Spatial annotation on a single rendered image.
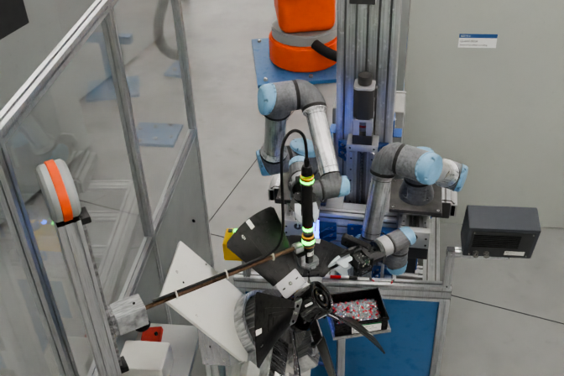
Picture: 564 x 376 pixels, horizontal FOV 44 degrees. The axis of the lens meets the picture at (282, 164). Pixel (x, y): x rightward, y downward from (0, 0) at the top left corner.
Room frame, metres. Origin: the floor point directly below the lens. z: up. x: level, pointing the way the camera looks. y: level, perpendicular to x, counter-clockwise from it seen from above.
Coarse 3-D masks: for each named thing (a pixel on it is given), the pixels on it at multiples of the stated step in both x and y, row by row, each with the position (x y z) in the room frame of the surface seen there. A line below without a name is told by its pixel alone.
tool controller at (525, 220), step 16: (480, 208) 2.02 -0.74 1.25; (496, 208) 2.01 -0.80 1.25; (512, 208) 2.01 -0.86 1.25; (528, 208) 2.00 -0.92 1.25; (464, 224) 2.03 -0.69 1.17; (480, 224) 1.95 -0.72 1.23; (496, 224) 1.94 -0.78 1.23; (512, 224) 1.94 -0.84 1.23; (528, 224) 1.93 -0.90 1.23; (464, 240) 1.98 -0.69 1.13; (480, 240) 1.94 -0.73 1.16; (496, 240) 1.93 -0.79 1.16; (512, 240) 1.92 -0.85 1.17; (528, 240) 1.92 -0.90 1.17; (496, 256) 1.96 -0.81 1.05; (512, 256) 1.95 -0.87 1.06; (528, 256) 1.95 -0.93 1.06
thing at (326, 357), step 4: (324, 340) 1.49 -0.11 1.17; (320, 344) 1.52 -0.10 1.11; (324, 344) 1.49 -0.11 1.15; (320, 348) 1.52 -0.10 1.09; (324, 348) 1.49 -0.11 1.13; (320, 352) 1.52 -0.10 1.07; (324, 352) 1.49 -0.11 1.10; (328, 352) 1.44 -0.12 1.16; (324, 356) 1.49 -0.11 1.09; (328, 356) 1.45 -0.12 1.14; (324, 360) 1.49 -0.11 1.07; (328, 360) 1.45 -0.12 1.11; (324, 364) 1.49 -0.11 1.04; (328, 364) 1.46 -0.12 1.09; (332, 364) 1.41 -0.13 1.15; (328, 368) 1.46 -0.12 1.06; (332, 368) 1.38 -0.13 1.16; (328, 372) 1.46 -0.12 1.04; (332, 372) 1.41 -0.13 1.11
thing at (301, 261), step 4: (292, 244) 1.71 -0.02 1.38; (296, 248) 1.69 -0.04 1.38; (300, 248) 1.70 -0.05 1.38; (296, 252) 1.69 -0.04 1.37; (300, 252) 1.70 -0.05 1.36; (304, 252) 1.70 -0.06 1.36; (300, 256) 1.69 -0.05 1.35; (304, 256) 1.70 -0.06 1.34; (316, 256) 1.75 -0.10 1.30; (300, 260) 1.70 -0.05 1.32; (304, 260) 1.70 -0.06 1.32; (316, 260) 1.72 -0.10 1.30; (300, 264) 1.70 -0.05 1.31; (304, 264) 1.70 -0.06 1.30; (308, 264) 1.71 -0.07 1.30; (312, 264) 1.70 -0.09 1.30; (316, 264) 1.71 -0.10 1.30; (304, 268) 1.70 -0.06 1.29; (308, 268) 1.69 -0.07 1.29; (312, 268) 1.70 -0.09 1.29
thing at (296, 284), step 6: (294, 270) 1.70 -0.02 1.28; (288, 276) 1.68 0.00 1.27; (294, 276) 1.68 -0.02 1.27; (300, 276) 1.69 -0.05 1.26; (282, 282) 1.67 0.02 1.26; (288, 282) 1.67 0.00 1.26; (294, 282) 1.67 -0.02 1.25; (300, 282) 1.68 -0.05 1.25; (282, 288) 1.65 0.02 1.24; (288, 288) 1.66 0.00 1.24; (294, 288) 1.66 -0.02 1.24; (282, 294) 1.64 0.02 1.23; (288, 294) 1.64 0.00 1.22
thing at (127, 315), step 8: (136, 296) 1.48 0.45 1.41; (112, 304) 1.45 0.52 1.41; (120, 304) 1.45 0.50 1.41; (128, 304) 1.45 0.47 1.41; (136, 304) 1.45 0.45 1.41; (112, 312) 1.41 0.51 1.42; (120, 312) 1.42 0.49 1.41; (128, 312) 1.42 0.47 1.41; (136, 312) 1.42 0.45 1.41; (144, 312) 1.43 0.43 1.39; (112, 320) 1.40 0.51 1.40; (120, 320) 1.40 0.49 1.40; (128, 320) 1.41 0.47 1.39; (136, 320) 1.42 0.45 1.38; (144, 320) 1.43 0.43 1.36; (112, 328) 1.41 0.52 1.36; (120, 328) 1.39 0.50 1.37; (128, 328) 1.41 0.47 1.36; (136, 328) 1.41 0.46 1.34
